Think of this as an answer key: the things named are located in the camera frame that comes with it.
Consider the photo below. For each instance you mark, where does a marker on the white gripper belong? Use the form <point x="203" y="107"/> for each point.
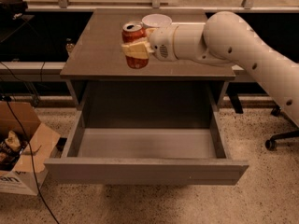
<point x="162" y="43"/>

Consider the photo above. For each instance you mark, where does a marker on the red coke can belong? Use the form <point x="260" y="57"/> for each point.
<point x="134" y="39"/>

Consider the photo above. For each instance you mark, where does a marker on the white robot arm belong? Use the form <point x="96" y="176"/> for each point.
<point x="225" y="39"/>

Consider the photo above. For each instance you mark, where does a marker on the open grey top drawer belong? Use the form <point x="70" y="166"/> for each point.
<point x="147" y="133"/>

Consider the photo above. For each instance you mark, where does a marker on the white ceramic bowl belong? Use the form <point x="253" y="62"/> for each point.
<point x="156" y="21"/>

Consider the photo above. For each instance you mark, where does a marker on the black bag on desk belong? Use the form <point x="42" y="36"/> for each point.
<point x="12" y="9"/>

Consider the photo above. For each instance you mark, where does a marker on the cardboard box with snacks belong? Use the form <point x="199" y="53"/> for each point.
<point x="29" y="172"/>

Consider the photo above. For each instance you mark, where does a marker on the snack bag in box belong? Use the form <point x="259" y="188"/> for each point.
<point x="10" y="150"/>

